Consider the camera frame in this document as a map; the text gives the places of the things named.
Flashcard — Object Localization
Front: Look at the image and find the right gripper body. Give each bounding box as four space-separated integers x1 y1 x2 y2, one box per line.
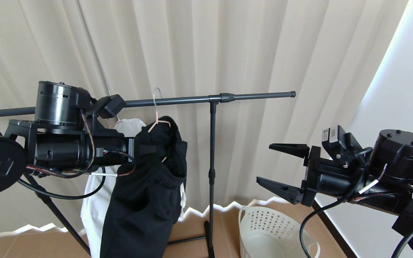
302 145 408 212

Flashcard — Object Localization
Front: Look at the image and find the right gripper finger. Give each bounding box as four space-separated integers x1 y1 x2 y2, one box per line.
269 143 311 159
257 176 306 206

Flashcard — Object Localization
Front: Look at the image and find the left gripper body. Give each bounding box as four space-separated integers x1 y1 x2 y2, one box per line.
34 135 142 171

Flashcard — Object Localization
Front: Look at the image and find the white printed t-shirt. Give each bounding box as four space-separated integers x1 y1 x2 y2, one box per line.
80 119 186 258

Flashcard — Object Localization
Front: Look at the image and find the black garment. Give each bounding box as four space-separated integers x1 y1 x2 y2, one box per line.
100 116 188 258

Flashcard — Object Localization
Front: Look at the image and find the pink clothes hanger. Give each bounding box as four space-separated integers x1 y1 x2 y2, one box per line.
147 88 173 134

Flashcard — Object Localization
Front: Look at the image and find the white laundry basket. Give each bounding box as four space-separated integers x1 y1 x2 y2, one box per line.
238 206 321 258

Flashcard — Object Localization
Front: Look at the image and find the black clothes rack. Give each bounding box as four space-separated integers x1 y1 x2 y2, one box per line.
0 91 296 258

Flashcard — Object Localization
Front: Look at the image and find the silver curtain wand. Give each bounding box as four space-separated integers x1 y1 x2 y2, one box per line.
77 0 113 96

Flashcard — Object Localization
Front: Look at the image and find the white curtain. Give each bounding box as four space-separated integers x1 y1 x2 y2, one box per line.
0 0 409 230

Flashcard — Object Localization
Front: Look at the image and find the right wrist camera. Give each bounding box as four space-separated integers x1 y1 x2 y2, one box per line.
321 125 372 168

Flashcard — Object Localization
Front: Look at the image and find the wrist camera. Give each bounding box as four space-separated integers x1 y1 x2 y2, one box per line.
321 125 372 168
85 94 127 137

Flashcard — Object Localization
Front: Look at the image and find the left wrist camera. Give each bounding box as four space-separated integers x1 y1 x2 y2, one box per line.
85 94 127 137

